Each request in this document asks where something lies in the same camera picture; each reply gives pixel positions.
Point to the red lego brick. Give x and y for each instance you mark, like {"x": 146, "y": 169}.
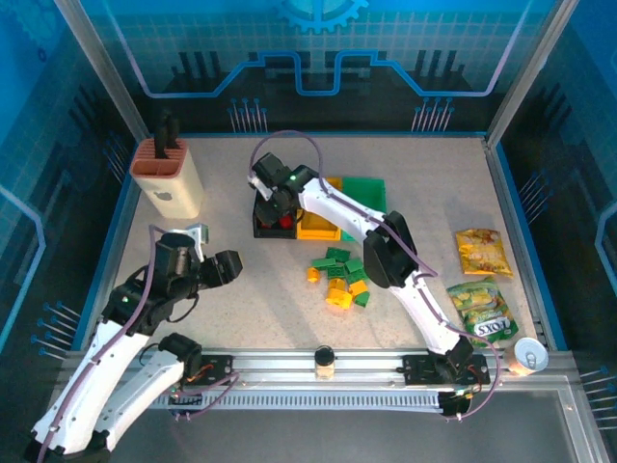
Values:
{"x": 286, "y": 222}
{"x": 264, "y": 224}

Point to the black plastic container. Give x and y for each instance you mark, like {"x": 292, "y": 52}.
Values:
{"x": 275, "y": 234}

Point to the yellow plastic container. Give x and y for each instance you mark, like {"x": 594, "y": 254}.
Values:
{"x": 315, "y": 231}

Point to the green lego brick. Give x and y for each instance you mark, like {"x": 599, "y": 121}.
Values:
{"x": 362, "y": 299}
{"x": 354, "y": 265}
{"x": 339, "y": 254}
{"x": 357, "y": 277}
{"x": 323, "y": 263}
{"x": 336, "y": 272}

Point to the yellow lego brick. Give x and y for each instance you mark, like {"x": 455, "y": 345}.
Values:
{"x": 313, "y": 275}
{"x": 336, "y": 284}
{"x": 358, "y": 288}

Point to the green plastic container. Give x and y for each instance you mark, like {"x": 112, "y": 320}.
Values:
{"x": 364, "y": 193}

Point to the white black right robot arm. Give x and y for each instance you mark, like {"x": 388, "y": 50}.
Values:
{"x": 337, "y": 202}

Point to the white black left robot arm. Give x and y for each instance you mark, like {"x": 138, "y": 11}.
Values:
{"x": 111, "y": 366}

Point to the cream knife block pink top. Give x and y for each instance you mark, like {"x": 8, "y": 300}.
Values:
{"x": 169, "y": 193}

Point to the glass jar black lid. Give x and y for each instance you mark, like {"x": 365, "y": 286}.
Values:
{"x": 324, "y": 362}

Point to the yellow snack bag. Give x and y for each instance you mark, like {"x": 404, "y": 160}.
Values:
{"x": 482, "y": 251}

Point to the green snack bag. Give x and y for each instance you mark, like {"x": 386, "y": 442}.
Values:
{"x": 482, "y": 308}

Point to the metal can with pull tab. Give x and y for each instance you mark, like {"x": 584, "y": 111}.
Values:
{"x": 530, "y": 357}

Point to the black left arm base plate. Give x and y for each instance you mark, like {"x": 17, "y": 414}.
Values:
{"x": 217, "y": 369}

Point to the aluminium mounting rail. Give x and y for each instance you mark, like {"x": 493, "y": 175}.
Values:
{"x": 289, "y": 364}

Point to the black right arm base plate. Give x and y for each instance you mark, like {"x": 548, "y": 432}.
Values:
{"x": 419, "y": 370}

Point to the aluminium enclosure post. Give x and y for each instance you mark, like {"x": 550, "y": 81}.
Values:
{"x": 103, "y": 72}
{"x": 530, "y": 72}

